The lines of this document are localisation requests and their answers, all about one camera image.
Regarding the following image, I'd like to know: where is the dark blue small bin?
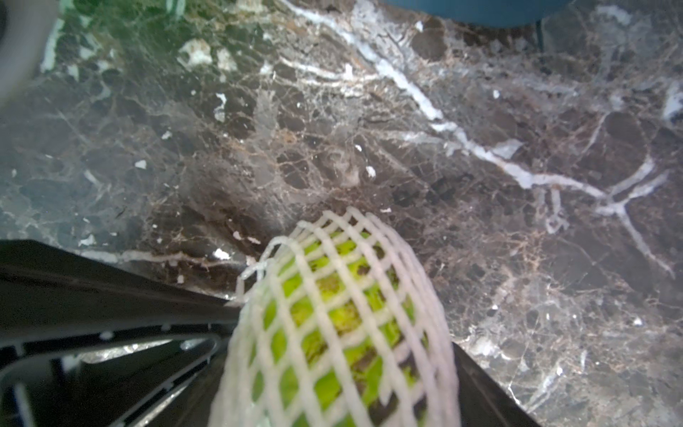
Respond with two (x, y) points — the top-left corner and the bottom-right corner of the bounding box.
(386, 0), (571, 28)

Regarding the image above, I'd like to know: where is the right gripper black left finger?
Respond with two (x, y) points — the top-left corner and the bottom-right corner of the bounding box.
(1, 240), (238, 426)

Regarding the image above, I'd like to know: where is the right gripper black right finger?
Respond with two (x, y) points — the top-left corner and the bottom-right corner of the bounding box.
(453, 343), (540, 427)

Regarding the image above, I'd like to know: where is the white foam net sleeve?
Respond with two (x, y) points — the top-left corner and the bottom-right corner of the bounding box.
(208, 207), (462, 426)

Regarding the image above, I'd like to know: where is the green custard apple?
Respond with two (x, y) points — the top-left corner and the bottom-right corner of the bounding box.
(251, 239), (428, 426)

